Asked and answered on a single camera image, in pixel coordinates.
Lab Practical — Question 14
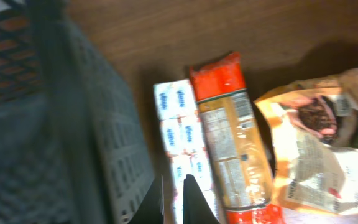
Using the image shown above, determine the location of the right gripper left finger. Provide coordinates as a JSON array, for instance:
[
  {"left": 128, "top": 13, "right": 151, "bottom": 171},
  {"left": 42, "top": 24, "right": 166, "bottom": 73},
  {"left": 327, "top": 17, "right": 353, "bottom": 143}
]
[{"left": 128, "top": 176, "right": 164, "bottom": 224}]

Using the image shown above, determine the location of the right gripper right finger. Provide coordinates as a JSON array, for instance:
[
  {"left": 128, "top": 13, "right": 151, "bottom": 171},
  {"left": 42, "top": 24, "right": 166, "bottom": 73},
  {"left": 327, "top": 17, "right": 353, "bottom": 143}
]
[{"left": 183, "top": 174, "right": 219, "bottom": 224}]

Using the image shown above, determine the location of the orange biscuit packet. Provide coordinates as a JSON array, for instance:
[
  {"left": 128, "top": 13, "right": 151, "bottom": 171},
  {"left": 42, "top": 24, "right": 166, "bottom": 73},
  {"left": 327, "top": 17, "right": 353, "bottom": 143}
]
[{"left": 190, "top": 52, "right": 284, "bottom": 224}]

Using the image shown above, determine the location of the tissue multipack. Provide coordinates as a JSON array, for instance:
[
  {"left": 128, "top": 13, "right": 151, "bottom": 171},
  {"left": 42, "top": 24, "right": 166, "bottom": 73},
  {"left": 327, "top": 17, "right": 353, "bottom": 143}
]
[{"left": 154, "top": 79, "right": 219, "bottom": 223}]

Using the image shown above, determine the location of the grey plastic shopping basket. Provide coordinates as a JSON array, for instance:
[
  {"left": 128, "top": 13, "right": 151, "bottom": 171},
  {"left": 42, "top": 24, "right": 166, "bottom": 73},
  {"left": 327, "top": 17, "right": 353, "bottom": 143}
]
[{"left": 0, "top": 1, "right": 155, "bottom": 223}]

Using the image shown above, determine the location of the orange coffee sachet bag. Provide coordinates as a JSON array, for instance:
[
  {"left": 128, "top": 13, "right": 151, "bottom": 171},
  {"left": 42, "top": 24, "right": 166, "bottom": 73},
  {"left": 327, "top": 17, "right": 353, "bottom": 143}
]
[{"left": 255, "top": 68, "right": 358, "bottom": 215}]

